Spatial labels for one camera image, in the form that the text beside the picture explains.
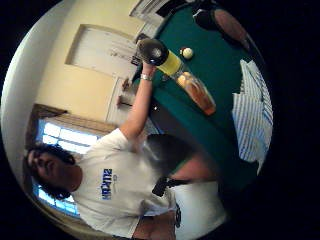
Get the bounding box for white ball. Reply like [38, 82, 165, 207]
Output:
[179, 46, 195, 61]

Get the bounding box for the person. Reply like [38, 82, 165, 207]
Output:
[24, 128, 231, 240]

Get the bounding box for bottle with yellow label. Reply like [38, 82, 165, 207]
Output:
[137, 37, 217, 117]

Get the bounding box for blue striped white cloth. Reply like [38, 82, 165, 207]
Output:
[231, 59, 275, 176]

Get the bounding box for window with wooden frame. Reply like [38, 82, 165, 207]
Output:
[30, 113, 116, 219]

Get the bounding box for white door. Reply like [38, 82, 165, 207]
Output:
[65, 23, 142, 80]

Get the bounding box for small wall shelf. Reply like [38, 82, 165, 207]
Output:
[115, 77, 135, 110]

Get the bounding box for black round object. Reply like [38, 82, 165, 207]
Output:
[194, 7, 222, 32]

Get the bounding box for black wrist strap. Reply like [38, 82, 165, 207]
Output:
[151, 176, 192, 198]

